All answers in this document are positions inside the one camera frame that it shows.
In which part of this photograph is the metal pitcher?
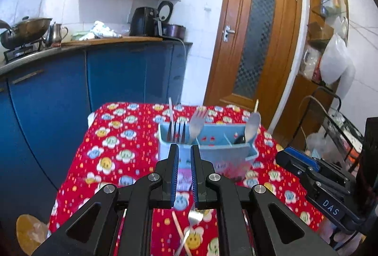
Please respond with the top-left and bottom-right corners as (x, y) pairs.
(44, 23), (69, 47)

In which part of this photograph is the gas stove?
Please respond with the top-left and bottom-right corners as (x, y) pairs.
(3, 41), (45, 64)

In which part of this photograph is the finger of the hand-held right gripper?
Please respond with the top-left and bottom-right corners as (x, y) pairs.
(275, 146), (350, 195)
(317, 157), (361, 187)

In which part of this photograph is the translucent plastic bag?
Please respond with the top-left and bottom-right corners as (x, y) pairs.
(305, 132), (329, 157)

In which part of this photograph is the black air fryer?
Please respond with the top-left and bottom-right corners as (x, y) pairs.
(130, 7), (159, 37)

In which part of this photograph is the dark cooking pot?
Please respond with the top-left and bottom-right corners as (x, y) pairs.
(162, 24), (186, 40)

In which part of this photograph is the pale spoon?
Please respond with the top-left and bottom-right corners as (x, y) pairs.
(245, 112), (262, 143)

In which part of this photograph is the large dark wok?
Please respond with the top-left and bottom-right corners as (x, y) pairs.
(0, 17), (53, 50)

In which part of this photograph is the white patterned cloth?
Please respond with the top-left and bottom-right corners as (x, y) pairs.
(84, 21), (122, 40)

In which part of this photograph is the white plastic bag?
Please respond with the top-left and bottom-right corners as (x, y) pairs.
(320, 33), (356, 85)

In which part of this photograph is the brown round object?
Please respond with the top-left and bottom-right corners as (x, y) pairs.
(16, 214), (49, 256)

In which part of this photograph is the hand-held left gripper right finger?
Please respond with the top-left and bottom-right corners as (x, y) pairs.
(190, 144), (340, 256)

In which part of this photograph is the white power cable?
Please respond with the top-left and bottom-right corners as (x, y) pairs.
(176, 38), (190, 105)

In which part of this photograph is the cardboard box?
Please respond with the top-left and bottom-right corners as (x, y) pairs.
(307, 21), (334, 41)

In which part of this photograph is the red smiley flower tablecloth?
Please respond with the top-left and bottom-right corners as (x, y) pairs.
(49, 102), (325, 256)

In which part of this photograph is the black rice cooker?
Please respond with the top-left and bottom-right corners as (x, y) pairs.
(157, 1), (174, 37)

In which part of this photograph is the white chopstick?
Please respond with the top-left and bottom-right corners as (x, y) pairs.
(168, 97), (175, 130)

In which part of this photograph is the metal door handle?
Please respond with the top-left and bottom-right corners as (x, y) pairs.
(222, 25), (236, 42)

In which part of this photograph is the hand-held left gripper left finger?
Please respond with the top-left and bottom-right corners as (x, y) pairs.
(31, 144), (180, 256)

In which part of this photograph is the light blue utensil box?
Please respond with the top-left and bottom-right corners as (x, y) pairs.
(158, 122), (260, 183)

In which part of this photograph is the black wire rack cart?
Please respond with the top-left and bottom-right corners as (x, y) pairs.
(295, 86), (367, 162)

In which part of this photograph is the wooden shelf unit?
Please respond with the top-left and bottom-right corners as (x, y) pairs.
(276, 0), (350, 144)

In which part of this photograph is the brown wooden door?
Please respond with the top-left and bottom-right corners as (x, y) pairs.
(204, 0), (303, 130)

